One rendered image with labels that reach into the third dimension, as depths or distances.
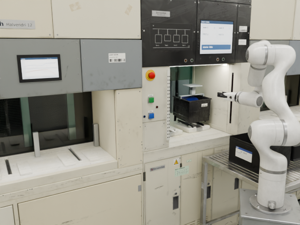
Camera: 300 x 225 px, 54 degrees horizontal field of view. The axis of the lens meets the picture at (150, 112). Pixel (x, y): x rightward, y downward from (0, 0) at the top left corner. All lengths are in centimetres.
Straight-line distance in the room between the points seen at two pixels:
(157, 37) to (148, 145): 67
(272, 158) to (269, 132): 12
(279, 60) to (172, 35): 65
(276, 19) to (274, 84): 111
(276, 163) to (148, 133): 78
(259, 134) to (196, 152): 79
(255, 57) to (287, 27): 113
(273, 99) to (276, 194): 44
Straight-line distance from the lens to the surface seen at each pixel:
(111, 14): 168
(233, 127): 228
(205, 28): 201
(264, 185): 152
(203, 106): 232
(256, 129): 141
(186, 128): 229
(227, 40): 214
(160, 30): 181
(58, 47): 157
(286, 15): 263
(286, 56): 156
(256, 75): 179
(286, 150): 205
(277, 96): 147
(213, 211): 244
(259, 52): 153
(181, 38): 189
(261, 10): 240
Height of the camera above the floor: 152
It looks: 13 degrees down
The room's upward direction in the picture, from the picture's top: straight up
